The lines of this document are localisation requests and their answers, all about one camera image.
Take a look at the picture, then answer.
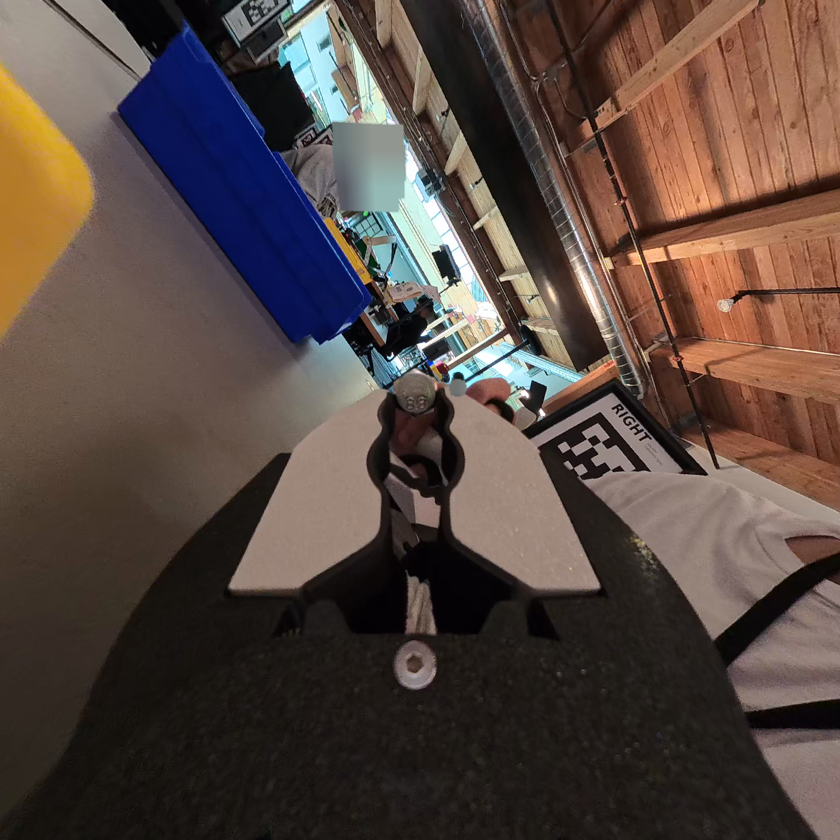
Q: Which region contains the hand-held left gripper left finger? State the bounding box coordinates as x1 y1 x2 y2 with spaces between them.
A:
228 387 403 598

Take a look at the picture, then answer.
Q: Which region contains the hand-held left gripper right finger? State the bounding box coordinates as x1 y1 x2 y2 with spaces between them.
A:
436 387 603 599

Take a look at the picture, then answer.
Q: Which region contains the steel hex bolt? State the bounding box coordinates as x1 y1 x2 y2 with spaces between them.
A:
394 369 439 419

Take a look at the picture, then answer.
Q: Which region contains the blue plastic bin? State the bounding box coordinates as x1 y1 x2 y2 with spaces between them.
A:
117 18 374 347

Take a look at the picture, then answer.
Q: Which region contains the yellow plastic bin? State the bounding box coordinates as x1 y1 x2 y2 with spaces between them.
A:
0 62 97 341

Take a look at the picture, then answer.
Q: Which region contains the grey desk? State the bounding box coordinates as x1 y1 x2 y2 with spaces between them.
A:
0 0 388 815

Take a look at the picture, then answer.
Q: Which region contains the person's right hand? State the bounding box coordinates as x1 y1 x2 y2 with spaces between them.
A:
392 377 516 457

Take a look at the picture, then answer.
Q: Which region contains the black-framed marker sign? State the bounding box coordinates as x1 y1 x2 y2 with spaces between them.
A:
524 377 708 483
220 0 294 47

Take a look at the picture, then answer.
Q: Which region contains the person's white shirt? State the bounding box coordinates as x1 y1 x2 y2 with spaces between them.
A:
587 467 840 840

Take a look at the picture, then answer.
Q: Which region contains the black ceiling beam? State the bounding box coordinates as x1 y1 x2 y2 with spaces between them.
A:
399 0 611 374

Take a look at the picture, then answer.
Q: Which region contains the silver spiral duct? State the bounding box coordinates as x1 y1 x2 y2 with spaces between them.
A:
459 0 651 398

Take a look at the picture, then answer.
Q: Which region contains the black lanyard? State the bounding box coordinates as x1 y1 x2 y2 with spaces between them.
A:
714 553 840 731

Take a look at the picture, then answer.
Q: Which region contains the black pipe wall lamp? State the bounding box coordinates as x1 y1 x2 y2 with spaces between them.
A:
717 287 840 315

